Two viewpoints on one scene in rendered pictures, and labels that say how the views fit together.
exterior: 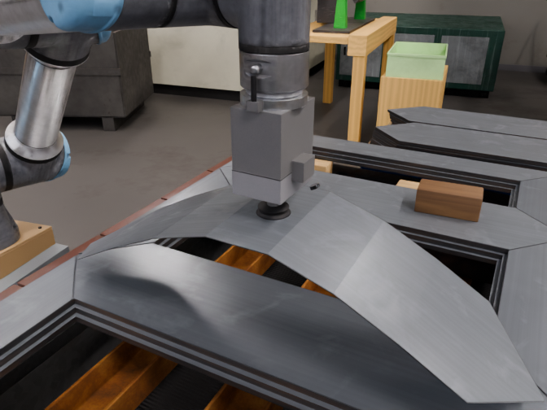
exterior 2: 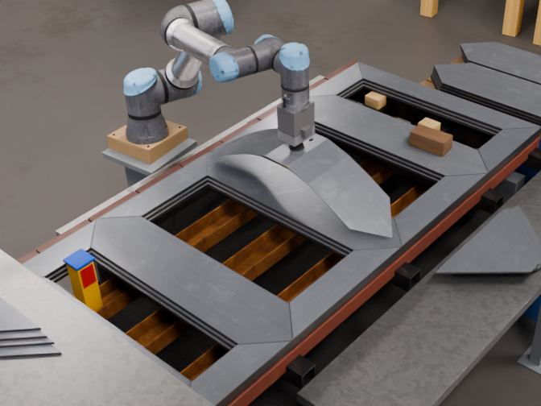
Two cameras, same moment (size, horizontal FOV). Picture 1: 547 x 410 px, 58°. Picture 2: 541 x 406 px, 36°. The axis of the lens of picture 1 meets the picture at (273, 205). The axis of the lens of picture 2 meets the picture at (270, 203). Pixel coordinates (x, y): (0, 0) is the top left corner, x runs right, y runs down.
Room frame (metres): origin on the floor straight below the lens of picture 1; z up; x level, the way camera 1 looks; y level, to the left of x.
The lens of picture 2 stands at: (-1.36, -0.48, 2.27)
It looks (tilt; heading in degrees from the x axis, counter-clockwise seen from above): 37 degrees down; 17
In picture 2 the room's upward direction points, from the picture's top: 3 degrees counter-clockwise
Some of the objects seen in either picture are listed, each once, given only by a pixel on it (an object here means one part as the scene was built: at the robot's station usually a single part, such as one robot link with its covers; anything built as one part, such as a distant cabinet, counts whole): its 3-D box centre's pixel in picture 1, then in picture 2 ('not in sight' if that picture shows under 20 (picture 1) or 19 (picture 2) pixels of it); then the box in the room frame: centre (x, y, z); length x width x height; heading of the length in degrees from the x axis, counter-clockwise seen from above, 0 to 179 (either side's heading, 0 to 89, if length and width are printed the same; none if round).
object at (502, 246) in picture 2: not in sight; (508, 250); (0.51, -0.61, 0.77); 0.45 x 0.20 x 0.04; 153
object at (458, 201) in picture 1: (448, 199); (431, 140); (0.88, -0.35, 0.87); 0.12 x 0.06 x 0.05; 67
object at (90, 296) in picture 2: not in sight; (86, 289); (0.10, 0.48, 0.78); 0.05 x 0.05 x 0.19; 63
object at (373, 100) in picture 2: (318, 168); (375, 100); (1.22, -0.12, 0.79); 0.06 x 0.05 x 0.04; 63
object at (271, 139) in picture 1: (281, 142); (298, 120); (0.53, -0.01, 1.10); 0.10 x 0.09 x 0.16; 61
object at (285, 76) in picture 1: (273, 71); (295, 93); (0.54, 0.00, 1.18); 0.08 x 0.08 x 0.05
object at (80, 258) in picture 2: not in sight; (79, 261); (0.10, 0.48, 0.88); 0.06 x 0.06 x 0.02; 63
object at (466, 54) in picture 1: (420, 50); not in sight; (6.11, -1.76, 0.34); 1.69 x 1.55 x 0.69; 69
